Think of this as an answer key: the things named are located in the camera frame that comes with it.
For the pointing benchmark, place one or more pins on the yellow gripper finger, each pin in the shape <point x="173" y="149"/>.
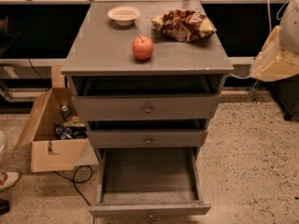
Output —
<point x="273" y="62"/>

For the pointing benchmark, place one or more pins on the red apple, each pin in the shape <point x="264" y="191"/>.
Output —
<point x="142" y="47"/>

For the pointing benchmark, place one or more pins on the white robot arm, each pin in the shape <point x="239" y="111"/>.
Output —
<point x="289" y="27"/>

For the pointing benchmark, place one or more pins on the grey top drawer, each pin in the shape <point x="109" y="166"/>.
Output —
<point x="93" y="108"/>

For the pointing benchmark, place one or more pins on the grey drawer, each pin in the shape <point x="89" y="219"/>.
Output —
<point x="93" y="108"/>
<point x="147" y="138"/>
<point x="149" y="182"/>

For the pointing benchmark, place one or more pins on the grey drawer cabinet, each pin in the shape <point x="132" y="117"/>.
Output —
<point x="146" y="75"/>

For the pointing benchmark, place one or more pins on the grey middle drawer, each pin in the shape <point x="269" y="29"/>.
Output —
<point x="147" y="138"/>

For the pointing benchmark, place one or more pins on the grey bottom drawer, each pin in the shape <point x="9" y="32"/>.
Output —
<point x="149" y="182"/>

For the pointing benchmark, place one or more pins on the brown chip bag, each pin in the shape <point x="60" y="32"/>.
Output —
<point x="184" y="25"/>

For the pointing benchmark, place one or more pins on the white paper bowl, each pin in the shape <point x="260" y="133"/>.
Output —
<point x="124" y="16"/>

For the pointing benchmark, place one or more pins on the green snack bag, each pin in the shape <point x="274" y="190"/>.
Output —
<point x="74" y="122"/>

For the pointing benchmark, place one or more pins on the metal soda can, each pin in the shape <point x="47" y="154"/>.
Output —
<point x="66" y="112"/>

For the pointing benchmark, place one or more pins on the blue snack bag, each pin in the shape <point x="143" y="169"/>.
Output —
<point x="69" y="132"/>

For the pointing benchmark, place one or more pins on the white red shoe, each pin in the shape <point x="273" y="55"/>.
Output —
<point x="8" y="180"/>

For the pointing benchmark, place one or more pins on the black shoe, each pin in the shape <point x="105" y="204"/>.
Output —
<point x="4" y="206"/>

